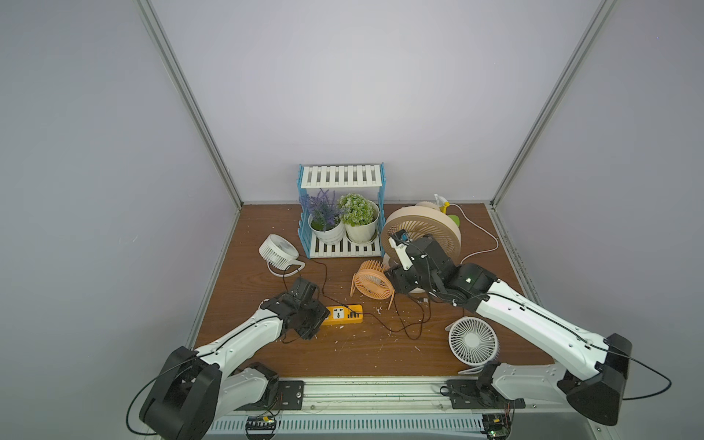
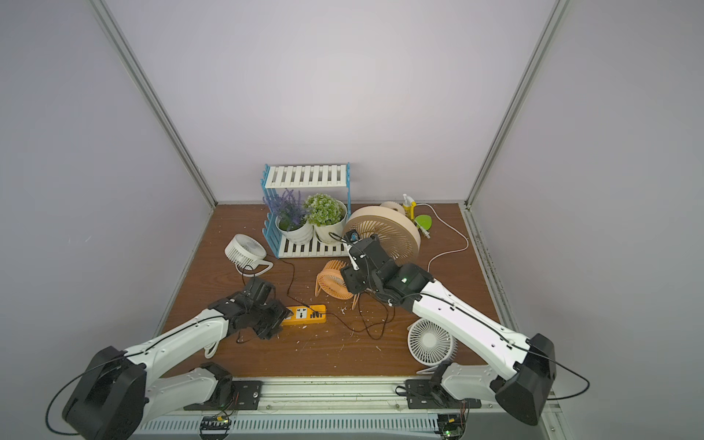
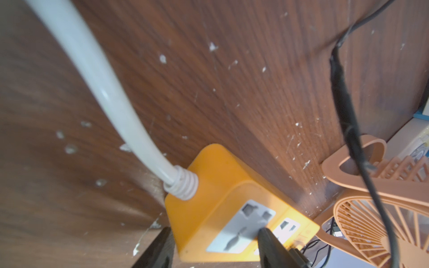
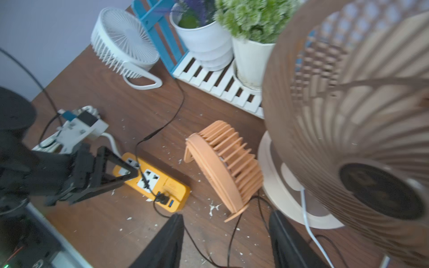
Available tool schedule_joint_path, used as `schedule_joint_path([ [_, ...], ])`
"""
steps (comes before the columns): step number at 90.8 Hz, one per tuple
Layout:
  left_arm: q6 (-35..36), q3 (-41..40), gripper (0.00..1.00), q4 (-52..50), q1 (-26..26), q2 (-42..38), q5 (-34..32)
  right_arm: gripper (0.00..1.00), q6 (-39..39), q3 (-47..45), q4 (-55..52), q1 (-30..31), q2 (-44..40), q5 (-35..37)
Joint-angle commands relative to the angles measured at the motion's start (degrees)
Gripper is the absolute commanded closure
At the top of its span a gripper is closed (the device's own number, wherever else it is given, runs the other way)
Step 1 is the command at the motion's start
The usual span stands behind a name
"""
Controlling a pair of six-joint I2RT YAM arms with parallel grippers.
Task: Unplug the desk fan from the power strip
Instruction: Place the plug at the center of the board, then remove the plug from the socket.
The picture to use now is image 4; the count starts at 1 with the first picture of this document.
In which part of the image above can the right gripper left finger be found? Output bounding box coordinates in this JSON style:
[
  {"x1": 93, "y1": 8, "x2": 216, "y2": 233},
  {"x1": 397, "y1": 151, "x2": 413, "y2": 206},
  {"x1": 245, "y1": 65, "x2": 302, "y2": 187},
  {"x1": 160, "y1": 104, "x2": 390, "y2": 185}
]
[{"x1": 129, "y1": 213, "x2": 184, "y2": 268}]

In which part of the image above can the small orange fan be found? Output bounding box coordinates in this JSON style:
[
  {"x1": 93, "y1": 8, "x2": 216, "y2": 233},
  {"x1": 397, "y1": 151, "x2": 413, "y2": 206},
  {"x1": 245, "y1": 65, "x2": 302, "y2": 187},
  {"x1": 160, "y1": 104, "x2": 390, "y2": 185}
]
[{"x1": 183, "y1": 120, "x2": 264, "y2": 222}]

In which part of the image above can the lavender plant white pot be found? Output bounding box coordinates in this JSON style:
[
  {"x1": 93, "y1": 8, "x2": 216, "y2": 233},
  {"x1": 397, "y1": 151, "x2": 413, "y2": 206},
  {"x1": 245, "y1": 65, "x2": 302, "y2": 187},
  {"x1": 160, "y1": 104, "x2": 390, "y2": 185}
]
[{"x1": 169, "y1": 1, "x2": 233, "y2": 71}]

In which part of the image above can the yellow power strip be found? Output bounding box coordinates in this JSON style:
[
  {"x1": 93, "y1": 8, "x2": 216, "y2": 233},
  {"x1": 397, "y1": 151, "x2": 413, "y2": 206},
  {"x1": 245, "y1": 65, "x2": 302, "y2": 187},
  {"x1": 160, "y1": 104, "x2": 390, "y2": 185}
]
[{"x1": 122, "y1": 153, "x2": 191, "y2": 213}]

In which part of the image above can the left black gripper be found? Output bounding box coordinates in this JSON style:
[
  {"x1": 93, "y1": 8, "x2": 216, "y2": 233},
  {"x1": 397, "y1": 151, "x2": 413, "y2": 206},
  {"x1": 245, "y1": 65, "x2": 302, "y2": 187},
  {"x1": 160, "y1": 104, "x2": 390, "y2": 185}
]
[{"x1": 20, "y1": 144, "x2": 139, "y2": 206}]

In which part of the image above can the large beige desk fan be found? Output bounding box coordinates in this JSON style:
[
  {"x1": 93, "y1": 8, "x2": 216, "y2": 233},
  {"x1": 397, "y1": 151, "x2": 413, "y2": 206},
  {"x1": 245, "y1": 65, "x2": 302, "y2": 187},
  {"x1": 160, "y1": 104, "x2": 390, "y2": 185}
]
[{"x1": 263, "y1": 1, "x2": 429, "y2": 268}]

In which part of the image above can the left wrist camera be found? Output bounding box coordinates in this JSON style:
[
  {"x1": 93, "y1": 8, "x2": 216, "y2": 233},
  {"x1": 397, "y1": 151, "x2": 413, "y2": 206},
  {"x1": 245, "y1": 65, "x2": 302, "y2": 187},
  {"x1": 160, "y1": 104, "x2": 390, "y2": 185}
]
[{"x1": 33, "y1": 106, "x2": 109, "y2": 154}]

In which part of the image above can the small white fan left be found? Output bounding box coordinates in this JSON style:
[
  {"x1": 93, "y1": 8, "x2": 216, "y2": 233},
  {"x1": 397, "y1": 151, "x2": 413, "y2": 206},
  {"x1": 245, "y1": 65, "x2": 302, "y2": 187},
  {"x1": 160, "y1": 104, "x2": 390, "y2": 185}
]
[{"x1": 90, "y1": 7, "x2": 163, "y2": 90}]

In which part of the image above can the blue white slatted shelf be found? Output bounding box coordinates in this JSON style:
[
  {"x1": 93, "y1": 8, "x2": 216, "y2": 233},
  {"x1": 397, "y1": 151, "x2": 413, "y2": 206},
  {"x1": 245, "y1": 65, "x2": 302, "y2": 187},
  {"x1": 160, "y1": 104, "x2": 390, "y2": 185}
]
[{"x1": 131, "y1": 1, "x2": 264, "y2": 118}]

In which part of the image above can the black usb cable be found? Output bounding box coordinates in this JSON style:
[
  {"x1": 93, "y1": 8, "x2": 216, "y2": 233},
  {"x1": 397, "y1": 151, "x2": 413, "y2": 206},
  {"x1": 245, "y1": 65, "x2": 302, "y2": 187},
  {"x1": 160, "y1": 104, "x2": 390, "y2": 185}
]
[{"x1": 133, "y1": 78, "x2": 349, "y2": 268}]

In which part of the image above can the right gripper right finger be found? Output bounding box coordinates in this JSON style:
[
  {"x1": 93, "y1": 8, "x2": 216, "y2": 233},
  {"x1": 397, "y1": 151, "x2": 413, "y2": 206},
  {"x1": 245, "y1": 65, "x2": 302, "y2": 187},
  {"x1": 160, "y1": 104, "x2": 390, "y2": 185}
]
[{"x1": 269, "y1": 211, "x2": 328, "y2": 268}]

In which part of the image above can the green plant white pot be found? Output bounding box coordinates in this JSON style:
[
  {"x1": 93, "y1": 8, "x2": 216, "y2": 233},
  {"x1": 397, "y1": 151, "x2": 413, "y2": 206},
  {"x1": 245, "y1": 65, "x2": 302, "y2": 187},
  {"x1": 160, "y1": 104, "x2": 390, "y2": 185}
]
[{"x1": 214, "y1": 0, "x2": 303, "y2": 91}]

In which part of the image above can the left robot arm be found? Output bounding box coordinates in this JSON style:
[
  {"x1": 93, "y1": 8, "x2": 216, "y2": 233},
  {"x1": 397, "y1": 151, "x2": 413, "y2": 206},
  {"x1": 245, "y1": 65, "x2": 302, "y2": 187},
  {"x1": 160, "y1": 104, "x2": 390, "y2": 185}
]
[{"x1": 1, "y1": 88, "x2": 138, "y2": 268}]

